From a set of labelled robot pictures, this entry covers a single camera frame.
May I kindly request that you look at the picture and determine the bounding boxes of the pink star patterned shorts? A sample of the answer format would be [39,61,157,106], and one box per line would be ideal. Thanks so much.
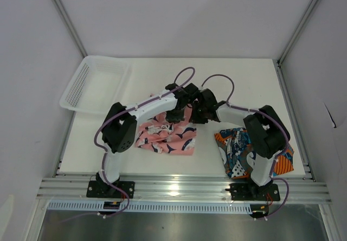
[135,105,197,156]

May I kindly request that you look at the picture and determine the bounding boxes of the blue orange patterned shorts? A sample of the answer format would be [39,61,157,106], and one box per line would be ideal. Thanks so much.
[214,126,295,180]

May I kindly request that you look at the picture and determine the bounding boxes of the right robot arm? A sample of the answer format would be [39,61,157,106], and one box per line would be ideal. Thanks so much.
[190,89,290,200]

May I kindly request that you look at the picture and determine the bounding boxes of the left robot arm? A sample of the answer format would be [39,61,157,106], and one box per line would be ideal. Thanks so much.
[95,83,200,198]

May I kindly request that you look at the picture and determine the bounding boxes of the white plastic basket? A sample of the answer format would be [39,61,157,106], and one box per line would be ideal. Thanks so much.
[59,55,131,115]

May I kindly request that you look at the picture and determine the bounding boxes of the right aluminium frame post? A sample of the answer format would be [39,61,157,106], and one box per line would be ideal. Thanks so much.
[276,0,337,68]

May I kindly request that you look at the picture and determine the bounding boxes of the aluminium frame post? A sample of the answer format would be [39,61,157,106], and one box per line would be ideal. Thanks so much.
[276,0,337,68]
[51,0,87,58]

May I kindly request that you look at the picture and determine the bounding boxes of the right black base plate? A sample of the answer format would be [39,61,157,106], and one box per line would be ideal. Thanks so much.
[225,180,280,201]

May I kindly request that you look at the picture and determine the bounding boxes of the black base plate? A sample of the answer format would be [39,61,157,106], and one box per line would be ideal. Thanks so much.
[225,180,280,201]
[86,180,135,199]

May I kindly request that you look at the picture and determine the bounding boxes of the white slotted cable duct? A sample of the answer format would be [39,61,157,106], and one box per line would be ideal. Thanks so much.
[47,200,252,214]

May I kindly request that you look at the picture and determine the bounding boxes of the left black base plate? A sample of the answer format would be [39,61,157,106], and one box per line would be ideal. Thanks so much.
[86,180,135,199]

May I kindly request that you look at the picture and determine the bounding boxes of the aluminium mounting rail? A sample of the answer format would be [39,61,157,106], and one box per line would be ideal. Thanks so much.
[36,175,332,204]

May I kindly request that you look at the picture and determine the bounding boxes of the left aluminium frame post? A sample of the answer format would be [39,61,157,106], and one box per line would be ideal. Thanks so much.
[51,0,87,58]

